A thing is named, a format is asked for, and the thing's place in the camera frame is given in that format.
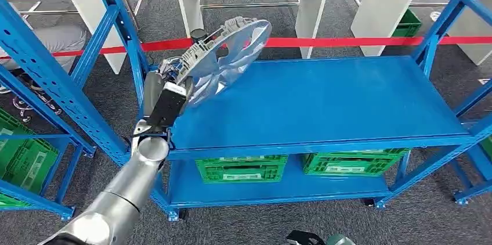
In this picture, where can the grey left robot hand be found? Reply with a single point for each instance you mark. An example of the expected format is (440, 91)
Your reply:
(169, 104)

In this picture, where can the silver plastic hubcap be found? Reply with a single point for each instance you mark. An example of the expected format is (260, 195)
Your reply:
(230, 54)

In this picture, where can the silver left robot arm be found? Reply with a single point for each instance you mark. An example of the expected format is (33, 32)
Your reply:
(123, 193)

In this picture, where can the green plastic crate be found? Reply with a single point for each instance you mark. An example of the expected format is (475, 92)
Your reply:
(487, 147)
(32, 166)
(242, 170)
(9, 139)
(407, 26)
(353, 162)
(11, 201)

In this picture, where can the person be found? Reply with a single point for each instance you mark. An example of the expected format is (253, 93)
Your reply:
(50, 43)

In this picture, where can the office chair base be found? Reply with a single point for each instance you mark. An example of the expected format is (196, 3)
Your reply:
(27, 104)

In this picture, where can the red barrier tape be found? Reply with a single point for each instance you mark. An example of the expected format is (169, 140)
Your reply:
(346, 41)

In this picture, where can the clear plastic cup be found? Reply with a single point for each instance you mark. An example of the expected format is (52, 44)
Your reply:
(435, 16)

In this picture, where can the black barrier post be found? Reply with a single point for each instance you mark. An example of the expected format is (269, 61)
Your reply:
(199, 35)

